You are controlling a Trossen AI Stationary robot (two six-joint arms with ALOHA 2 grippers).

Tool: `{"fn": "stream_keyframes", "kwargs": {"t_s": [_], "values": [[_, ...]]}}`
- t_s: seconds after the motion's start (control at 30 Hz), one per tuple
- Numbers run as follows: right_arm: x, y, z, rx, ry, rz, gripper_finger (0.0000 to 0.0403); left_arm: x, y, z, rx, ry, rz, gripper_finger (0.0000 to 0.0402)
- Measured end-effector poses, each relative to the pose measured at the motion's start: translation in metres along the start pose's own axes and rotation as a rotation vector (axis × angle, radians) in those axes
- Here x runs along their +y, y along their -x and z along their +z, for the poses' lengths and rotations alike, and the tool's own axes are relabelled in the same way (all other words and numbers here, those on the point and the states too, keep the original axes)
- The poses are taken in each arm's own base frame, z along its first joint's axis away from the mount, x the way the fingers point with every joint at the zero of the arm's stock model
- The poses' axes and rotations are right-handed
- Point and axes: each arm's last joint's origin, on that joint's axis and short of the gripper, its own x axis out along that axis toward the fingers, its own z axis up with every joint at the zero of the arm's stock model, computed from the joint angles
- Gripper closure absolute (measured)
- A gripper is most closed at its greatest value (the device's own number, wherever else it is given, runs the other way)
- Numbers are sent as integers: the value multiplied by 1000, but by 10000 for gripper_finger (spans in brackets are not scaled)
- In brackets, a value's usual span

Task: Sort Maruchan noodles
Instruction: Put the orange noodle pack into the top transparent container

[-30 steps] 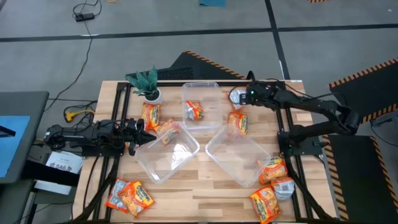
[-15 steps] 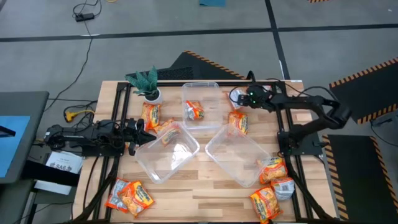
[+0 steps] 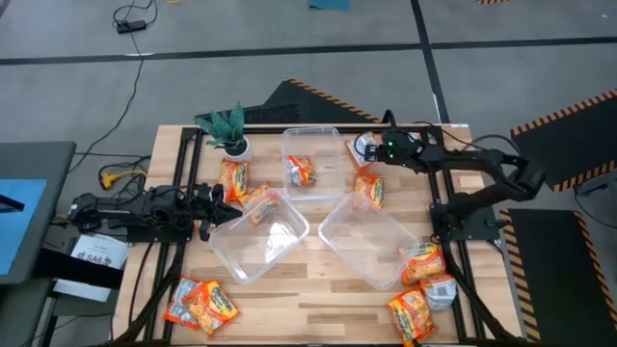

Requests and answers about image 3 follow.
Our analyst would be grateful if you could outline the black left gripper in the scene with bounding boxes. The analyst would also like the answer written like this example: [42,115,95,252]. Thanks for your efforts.
[192,181,244,243]

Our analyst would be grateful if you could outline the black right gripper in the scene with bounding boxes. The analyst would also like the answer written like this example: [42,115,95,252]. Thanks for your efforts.
[364,128,428,173]

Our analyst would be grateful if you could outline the orange Maruchan ramen pack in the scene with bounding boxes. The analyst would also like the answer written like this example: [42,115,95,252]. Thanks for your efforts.
[238,181,272,207]
[218,157,252,203]
[181,279,241,337]
[161,275,202,332]
[249,196,282,227]
[286,154,318,188]
[353,172,387,209]
[345,131,378,169]
[398,242,447,286]
[387,287,440,347]
[419,274,458,312]

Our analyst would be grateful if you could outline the labelled clear plastic bin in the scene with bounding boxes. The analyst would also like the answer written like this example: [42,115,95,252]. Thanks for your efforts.
[207,187,311,286]

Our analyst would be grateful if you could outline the small clear plastic bin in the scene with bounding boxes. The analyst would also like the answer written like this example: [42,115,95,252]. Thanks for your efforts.
[281,125,347,202]

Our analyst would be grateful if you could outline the green plant in white pot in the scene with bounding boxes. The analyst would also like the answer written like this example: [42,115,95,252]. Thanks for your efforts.
[193,100,254,163]

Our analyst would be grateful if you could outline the hazard-striped black floor mat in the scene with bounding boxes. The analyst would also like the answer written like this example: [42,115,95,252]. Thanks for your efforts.
[262,76,385,125]
[498,207,617,343]
[509,88,617,194]

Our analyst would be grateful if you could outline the large clear plastic bin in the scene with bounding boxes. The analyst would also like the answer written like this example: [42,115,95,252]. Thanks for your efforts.
[316,191,421,292]

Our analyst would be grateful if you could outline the black perforated floor plate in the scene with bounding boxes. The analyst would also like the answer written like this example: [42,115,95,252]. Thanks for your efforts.
[194,102,301,127]

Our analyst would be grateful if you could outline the yellow power plug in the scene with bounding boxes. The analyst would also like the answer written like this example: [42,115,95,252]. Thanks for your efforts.
[99,169,148,190]

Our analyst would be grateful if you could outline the white printed paper sheet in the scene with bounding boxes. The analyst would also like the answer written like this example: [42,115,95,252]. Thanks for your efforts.
[69,233,131,270]

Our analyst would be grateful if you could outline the blue floor mat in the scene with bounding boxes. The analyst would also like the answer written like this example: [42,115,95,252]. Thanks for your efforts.
[308,0,352,13]

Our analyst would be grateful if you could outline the plain white paper sheet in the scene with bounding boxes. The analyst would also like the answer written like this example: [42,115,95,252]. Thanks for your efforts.
[51,279,113,304]

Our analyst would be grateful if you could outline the grey desk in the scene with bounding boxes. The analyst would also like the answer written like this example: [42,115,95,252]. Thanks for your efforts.
[0,141,77,285]

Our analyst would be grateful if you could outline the blue desk mat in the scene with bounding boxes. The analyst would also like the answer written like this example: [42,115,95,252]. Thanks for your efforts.
[0,178,48,277]

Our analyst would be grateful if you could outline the black power adapter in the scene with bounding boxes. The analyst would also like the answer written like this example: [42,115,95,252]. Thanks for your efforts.
[116,18,148,35]

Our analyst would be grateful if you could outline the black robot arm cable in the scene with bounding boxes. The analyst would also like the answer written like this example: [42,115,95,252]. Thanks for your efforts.
[383,109,524,158]

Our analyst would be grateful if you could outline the black floor cable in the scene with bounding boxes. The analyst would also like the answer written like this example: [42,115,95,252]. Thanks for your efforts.
[67,31,146,174]

